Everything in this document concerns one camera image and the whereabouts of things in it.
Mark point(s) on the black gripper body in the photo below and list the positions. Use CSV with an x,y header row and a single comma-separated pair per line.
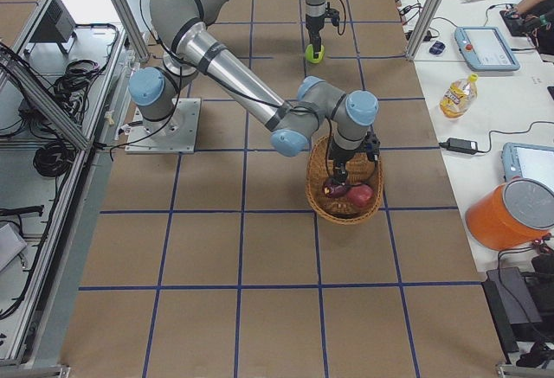
x,y
338,154
314,28

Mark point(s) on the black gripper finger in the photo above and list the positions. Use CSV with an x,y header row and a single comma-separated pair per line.
x,y
316,47
340,173

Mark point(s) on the dark red apple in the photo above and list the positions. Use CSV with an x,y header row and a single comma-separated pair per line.
x,y
333,189

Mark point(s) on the green apple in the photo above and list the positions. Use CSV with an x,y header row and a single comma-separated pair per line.
x,y
307,56

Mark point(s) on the red yellow streaked apple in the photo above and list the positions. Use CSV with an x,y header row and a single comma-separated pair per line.
x,y
360,195

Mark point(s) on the woven wicker basket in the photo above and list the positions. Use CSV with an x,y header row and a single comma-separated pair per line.
x,y
365,167

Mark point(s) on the person's hand on controller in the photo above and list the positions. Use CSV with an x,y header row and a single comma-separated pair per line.
x,y
514,17

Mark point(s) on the black power adapter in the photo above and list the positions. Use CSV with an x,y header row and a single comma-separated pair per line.
x,y
458,145

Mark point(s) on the small dark blue pouch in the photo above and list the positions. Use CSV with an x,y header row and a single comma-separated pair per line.
x,y
437,48

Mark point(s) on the yellow drink bottle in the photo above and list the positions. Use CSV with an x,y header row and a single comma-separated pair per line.
x,y
459,96

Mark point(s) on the far teach pendant tablet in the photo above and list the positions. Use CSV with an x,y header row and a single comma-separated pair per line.
x,y
484,49

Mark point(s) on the teach pendant tablet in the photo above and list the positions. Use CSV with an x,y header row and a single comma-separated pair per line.
x,y
528,161
484,49

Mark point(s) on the orange bucket with lid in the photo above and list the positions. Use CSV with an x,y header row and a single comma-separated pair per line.
x,y
516,212

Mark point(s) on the near teach pendant tablet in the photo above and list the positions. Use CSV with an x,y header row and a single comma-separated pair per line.
x,y
528,161

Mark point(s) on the aluminium frame post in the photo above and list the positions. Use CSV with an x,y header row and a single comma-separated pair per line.
x,y
420,30

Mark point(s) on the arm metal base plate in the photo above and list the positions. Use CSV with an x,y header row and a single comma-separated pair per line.
x,y
170,136

